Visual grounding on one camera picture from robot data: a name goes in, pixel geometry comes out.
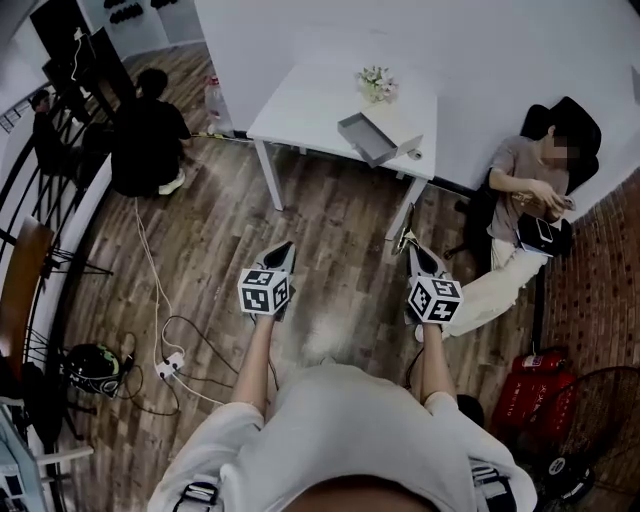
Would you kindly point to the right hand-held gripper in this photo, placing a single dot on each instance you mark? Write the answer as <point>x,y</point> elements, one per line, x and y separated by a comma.
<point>434,301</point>

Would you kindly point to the small yellow metal object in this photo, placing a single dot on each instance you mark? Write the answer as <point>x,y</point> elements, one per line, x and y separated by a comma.
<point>407,237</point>

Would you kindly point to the red fire extinguisher box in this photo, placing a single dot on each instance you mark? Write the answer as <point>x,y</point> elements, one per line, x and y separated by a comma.
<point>530,405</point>

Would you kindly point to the black floor fan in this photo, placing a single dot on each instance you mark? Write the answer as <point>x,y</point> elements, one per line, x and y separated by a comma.
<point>585,440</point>

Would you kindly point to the black metal railing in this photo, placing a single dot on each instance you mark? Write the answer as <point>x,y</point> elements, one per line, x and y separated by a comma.
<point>50,165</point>

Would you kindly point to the red fire extinguisher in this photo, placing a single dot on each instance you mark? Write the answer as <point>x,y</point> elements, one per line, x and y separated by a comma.
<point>542,361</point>

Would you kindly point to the person's white shirt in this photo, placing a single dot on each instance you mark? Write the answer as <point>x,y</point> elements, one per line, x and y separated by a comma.
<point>340,440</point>

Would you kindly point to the black lounge chair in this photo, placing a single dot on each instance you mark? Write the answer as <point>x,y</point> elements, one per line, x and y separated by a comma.
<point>575,130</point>

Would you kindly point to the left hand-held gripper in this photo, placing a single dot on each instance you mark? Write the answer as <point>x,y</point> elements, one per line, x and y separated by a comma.
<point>264,292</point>

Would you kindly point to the black and white device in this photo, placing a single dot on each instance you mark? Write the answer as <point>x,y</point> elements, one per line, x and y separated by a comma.
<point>542,234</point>

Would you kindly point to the pale flower bouquet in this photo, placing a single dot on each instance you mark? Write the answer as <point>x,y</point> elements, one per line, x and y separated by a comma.
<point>377,84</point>

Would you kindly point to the person's right forearm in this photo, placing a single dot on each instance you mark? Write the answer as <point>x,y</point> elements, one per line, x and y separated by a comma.
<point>437,365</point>

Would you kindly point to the clear plastic water bottle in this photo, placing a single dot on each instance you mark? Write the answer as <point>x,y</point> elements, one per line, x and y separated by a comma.
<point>216,105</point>

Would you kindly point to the black cabinet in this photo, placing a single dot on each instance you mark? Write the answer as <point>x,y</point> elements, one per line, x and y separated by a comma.
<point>95,65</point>

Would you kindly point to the small round tool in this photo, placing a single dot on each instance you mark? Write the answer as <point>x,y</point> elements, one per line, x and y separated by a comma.
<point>415,154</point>

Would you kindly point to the white power strip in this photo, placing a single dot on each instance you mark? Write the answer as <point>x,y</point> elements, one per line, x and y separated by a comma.
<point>170,364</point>

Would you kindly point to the brown wooden chair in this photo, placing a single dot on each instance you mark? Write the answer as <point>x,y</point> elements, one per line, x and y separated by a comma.
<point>22,290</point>

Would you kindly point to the grey box container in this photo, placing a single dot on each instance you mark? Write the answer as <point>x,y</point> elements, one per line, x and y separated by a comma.
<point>380,140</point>

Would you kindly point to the white square table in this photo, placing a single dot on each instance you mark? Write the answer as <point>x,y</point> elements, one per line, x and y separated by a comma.
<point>310,105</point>

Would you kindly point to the person's left forearm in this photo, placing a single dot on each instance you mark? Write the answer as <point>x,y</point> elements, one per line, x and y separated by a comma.
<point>252,365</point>

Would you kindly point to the black helmet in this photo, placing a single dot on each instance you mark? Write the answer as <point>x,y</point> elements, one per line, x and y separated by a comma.
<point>90,370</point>

